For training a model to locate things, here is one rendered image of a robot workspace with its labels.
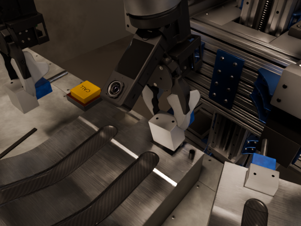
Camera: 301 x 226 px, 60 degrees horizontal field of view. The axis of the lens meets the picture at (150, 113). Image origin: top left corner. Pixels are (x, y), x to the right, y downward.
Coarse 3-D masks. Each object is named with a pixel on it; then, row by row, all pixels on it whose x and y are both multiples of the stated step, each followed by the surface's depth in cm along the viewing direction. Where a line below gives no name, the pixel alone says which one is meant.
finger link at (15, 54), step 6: (6, 42) 44; (12, 42) 44; (12, 48) 44; (18, 48) 45; (12, 54) 45; (18, 54) 45; (18, 60) 45; (24, 60) 46; (18, 66) 46; (24, 66) 47; (24, 72) 47; (24, 78) 48
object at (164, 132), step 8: (200, 96) 53; (160, 112) 48; (168, 112) 49; (192, 112) 49; (152, 120) 47; (160, 120) 46; (168, 120) 46; (192, 120) 50; (152, 128) 47; (160, 128) 45; (168, 128) 45; (176, 128) 45; (160, 136) 47; (168, 136) 45; (176, 136) 46; (184, 136) 49; (168, 144) 47; (176, 144) 47
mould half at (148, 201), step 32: (64, 128) 54; (96, 128) 53; (128, 128) 53; (0, 160) 45; (32, 160) 48; (96, 160) 48; (128, 160) 48; (160, 160) 47; (192, 160) 47; (64, 192) 43; (96, 192) 43; (160, 192) 43; (0, 224) 35; (32, 224) 36; (128, 224) 39; (160, 224) 47
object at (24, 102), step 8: (64, 72) 60; (16, 80) 54; (40, 80) 56; (48, 80) 58; (8, 88) 52; (16, 88) 52; (40, 88) 55; (48, 88) 56; (16, 96) 51; (24, 96) 52; (32, 96) 54; (40, 96) 56; (16, 104) 54; (24, 104) 53; (32, 104) 55; (24, 112) 54
